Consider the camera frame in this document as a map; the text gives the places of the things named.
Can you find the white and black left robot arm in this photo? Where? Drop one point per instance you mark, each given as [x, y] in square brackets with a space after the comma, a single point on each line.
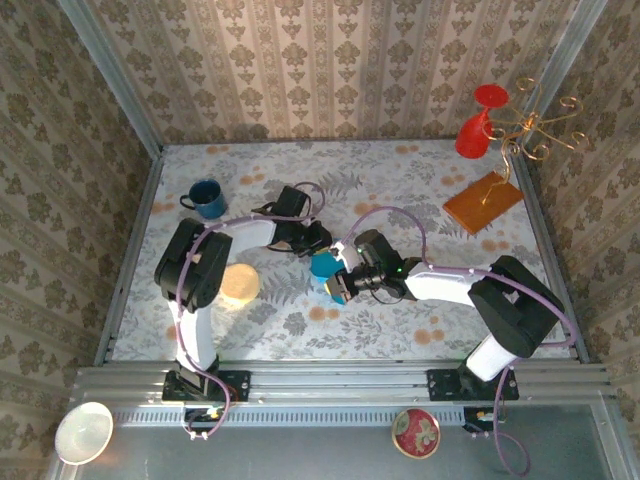
[195, 265]

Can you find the round tan wooden coaster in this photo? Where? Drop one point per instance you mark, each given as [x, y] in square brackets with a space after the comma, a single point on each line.
[240, 285]

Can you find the dark blue enamel mug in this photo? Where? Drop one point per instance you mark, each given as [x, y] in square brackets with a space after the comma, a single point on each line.
[207, 202]

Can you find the red floral plate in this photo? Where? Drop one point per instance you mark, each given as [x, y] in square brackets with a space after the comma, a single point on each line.
[415, 432]

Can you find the red plastic wine glass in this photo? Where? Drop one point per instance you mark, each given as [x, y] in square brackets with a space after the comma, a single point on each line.
[472, 137]

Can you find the white bowl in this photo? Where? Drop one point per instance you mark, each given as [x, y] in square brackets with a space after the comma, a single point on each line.
[82, 432]

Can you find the aluminium mounting rail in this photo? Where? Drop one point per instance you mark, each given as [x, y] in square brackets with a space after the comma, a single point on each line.
[340, 380]

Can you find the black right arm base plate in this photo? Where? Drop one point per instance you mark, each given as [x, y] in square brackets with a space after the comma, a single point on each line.
[442, 384]

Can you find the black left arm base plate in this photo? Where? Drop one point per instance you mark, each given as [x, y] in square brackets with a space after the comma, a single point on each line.
[235, 385]

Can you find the aluminium table side rail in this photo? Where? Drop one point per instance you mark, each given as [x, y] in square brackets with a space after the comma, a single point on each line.
[132, 250]
[555, 250]

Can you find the aluminium frame post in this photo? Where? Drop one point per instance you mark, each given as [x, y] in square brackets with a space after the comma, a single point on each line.
[565, 65]
[115, 75]

